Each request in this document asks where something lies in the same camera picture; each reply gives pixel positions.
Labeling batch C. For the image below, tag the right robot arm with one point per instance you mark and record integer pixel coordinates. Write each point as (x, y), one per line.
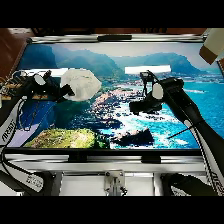
(186, 106)

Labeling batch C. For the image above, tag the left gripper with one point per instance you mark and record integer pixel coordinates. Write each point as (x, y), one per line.
(66, 92)

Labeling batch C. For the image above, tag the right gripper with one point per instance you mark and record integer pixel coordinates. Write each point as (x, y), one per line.
(146, 106)

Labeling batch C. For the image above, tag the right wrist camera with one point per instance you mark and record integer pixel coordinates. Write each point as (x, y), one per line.
(147, 83)

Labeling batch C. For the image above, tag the silver frame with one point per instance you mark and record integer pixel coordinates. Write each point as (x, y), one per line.
(100, 165)

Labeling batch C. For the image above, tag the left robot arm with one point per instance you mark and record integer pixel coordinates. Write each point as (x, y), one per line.
(30, 87)

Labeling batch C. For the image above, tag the white shirt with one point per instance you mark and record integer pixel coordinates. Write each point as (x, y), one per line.
(81, 83)

